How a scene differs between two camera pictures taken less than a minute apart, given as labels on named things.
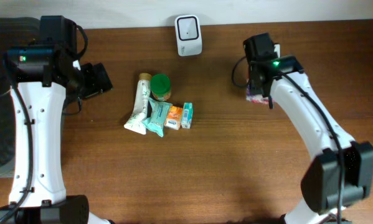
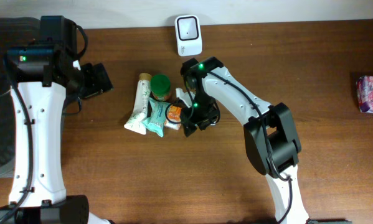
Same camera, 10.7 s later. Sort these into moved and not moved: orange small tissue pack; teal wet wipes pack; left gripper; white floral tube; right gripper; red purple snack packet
Moved: red purple snack packet; right gripper
Not moved: white floral tube; teal wet wipes pack; orange small tissue pack; left gripper
